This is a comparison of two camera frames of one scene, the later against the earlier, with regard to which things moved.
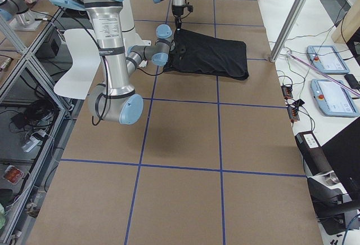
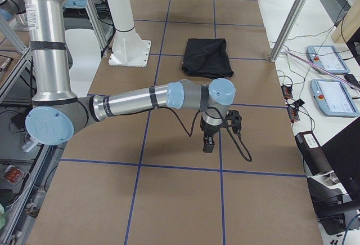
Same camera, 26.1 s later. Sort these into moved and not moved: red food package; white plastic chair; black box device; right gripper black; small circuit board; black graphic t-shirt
Moved: black graphic t-shirt; right gripper black
Not moved: red food package; black box device; small circuit board; white plastic chair
